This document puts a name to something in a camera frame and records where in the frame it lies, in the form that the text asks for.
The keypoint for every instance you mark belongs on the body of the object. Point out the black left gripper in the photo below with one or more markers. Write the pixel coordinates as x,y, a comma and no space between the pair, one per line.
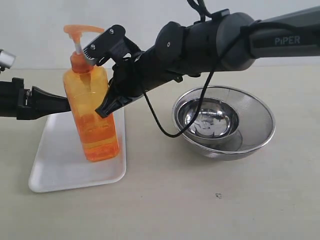
21,103

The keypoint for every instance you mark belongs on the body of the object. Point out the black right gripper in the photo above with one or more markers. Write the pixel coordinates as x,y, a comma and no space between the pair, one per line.
177,51

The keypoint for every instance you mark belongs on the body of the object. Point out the orange pump soap bottle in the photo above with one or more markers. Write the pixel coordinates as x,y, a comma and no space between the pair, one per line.
85,87

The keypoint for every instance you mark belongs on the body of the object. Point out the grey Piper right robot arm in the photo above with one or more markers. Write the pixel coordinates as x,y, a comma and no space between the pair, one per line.
227,42

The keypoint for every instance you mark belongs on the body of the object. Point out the small shiny steel bowl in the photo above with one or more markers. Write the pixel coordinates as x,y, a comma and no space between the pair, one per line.
215,124

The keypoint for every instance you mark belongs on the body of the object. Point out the steel mesh colander bowl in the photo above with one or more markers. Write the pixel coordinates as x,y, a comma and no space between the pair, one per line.
256,125

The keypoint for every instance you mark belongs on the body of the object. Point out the white rectangular foam tray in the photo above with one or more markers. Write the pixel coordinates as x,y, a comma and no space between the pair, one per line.
60,163

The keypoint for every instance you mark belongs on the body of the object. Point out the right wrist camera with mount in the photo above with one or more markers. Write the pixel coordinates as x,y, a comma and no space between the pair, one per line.
111,44

